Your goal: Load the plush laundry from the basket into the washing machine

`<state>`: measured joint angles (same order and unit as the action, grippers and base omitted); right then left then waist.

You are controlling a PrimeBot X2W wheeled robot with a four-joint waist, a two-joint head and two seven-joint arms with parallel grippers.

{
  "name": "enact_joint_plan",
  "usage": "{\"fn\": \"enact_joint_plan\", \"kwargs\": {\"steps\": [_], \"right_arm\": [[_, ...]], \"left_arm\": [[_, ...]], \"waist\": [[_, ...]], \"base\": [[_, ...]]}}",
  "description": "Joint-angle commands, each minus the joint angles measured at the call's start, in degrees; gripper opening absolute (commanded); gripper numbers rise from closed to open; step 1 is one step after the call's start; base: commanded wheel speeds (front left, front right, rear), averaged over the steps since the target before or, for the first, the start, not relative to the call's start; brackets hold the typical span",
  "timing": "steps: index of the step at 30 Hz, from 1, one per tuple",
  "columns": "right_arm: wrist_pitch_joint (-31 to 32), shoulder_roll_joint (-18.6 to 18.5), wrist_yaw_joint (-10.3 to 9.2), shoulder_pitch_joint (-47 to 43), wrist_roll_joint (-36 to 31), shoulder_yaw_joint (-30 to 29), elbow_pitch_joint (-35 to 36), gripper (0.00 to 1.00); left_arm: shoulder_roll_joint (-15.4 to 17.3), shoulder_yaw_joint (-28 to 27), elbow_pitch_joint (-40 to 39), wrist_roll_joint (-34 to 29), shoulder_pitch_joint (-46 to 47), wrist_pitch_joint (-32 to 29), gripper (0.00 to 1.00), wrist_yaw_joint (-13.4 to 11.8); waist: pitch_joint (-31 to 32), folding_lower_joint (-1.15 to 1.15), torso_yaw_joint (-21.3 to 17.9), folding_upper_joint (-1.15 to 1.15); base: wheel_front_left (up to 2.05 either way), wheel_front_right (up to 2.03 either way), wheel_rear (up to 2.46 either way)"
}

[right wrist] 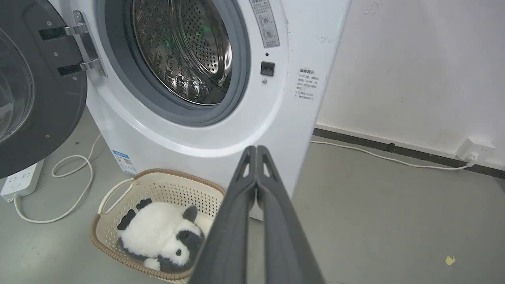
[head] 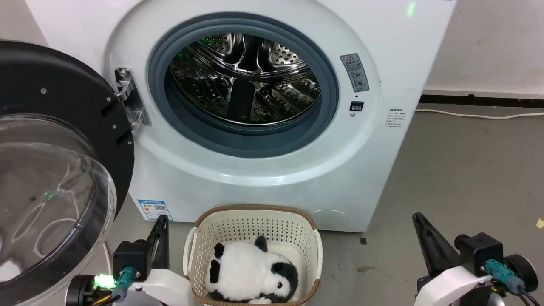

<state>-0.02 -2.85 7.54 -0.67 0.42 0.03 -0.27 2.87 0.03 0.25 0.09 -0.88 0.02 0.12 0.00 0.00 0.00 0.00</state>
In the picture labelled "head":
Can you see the grey warning sticker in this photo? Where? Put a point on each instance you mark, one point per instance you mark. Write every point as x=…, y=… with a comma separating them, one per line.
x=355, y=72

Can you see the metal door hinge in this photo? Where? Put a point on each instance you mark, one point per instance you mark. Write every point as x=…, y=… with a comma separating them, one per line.
x=127, y=91

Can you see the plush panda toy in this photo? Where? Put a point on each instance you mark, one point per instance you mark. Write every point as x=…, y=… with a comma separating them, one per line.
x=246, y=272

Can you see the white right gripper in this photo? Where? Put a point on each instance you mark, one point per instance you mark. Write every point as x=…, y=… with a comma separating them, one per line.
x=454, y=287

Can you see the small printed text label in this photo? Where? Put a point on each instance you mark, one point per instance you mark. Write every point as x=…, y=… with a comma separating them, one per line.
x=395, y=118

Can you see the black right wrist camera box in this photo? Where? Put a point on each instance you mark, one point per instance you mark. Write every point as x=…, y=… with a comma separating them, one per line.
x=480, y=248

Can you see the stainless steel washer drum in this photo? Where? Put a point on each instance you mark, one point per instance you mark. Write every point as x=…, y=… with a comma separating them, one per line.
x=255, y=85

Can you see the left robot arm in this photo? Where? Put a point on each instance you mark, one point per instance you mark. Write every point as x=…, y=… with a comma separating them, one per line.
x=80, y=291

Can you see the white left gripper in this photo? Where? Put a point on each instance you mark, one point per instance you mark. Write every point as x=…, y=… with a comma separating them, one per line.
x=165, y=289

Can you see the black baseboard strip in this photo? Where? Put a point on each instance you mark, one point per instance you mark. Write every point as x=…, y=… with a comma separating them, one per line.
x=480, y=101

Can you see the white front-load washing machine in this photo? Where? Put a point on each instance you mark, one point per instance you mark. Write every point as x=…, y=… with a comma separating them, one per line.
x=361, y=170

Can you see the blue energy label sticker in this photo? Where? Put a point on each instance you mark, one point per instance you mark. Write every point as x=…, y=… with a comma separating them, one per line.
x=155, y=209

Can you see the round white filter cover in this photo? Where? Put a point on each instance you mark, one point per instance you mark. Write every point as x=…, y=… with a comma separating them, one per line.
x=329, y=217

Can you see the yellow paper scrap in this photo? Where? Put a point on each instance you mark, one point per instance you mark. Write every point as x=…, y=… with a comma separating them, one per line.
x=540, y=223

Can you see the black washer door, clear glass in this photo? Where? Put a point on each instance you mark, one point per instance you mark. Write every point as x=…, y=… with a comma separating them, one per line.
x=63, y=85

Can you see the black door latch slot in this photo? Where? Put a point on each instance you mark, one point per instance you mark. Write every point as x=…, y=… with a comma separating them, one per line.
x=356, y=106

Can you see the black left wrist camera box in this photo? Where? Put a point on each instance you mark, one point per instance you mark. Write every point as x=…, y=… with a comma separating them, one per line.
x=131, y=255

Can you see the grey rubber door gasket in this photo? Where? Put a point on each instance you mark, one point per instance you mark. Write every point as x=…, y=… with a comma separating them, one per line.
x=238, y=142

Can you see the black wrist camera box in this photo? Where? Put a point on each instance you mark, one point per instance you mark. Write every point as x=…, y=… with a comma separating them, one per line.
x=131, y=255
x=480, y=248

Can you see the cream plastic laundry basket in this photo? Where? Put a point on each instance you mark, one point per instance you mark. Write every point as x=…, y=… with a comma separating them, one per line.
x=255, y=223

